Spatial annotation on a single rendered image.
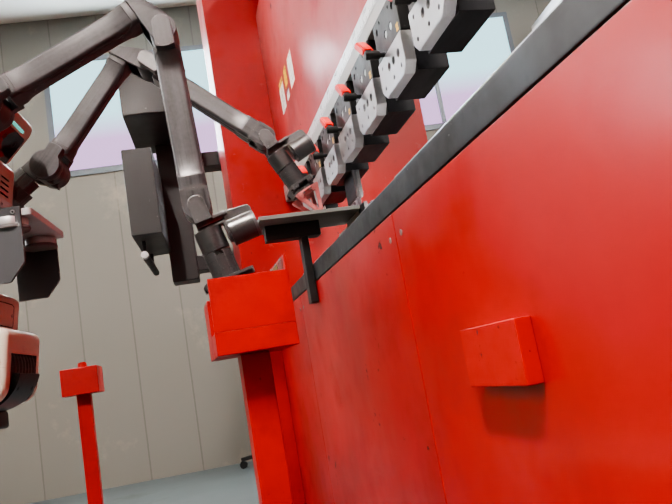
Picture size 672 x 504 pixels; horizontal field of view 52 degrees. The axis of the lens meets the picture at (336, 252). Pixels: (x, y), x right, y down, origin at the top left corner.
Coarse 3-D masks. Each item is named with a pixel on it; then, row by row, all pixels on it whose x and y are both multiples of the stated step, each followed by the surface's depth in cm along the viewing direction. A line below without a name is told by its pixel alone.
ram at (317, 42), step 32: (288, 0) 218; (320, 0) 180; (352, 0) 153; (384, 0) 133; (288, 32) 225; (320, 32) 184; (352, 32) 156; (320, 64) 189; (352, 64) 160; (320, 96) 194; (288, 128) 246; (320, 128) 199
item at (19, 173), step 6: (18, 168) 178; (18, 174) 177; (24, 174) 176; (18, 180) 176; (24, 180) 177; (30, 180) 177; (18, 186) 175; (24, 186) 177; (30, 186) 178; (36, 186) 179; (18, 192) 176; (24, 192) 177; (30, 192) 179; (18, 198) 176; (24, 198) 177; (30, 198) 180; (12, 204) 174; (18, 204) 177; (24, 204) 180
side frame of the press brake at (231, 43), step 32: (224, 0) 283; (256, 0) 286; (224, 32) 281; (256, 32) 283; (224, 64) 278; (256, 64) 281; (224, 96) 275; (256, 96) 278; (224, 128) 272; (416, 128) 290; (224, 160) 275; (256, 160) 273; (384, 160) 284; (256, 192) 270; (256, 256) 265; (288, 256) 267; (288, 416) 255; (288, 448) 253
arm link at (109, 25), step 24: (144, 0) 143; (96, 24) 142; (120, 24) 142; (144, 24) 142; (72, 48) 140; (96, 48) 142; (24, 72) 138; (48, 72) 139; (72, 72) 144; (0, 96) 136; (24, 96) 139
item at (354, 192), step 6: (354, 174) 183; (348, 180) 188; (354, 180) 183; (360, 180) 183; (348, 186) 189; (354, 186) 183; (360, 186) 183; (348, 192) 189; (354, 192) 183; (360, 192) 182; (348, 198) 190; (354, 198) 184; (360, 198) 182; (348, 204) 191; (354, 204) 188; (360, 204) 183
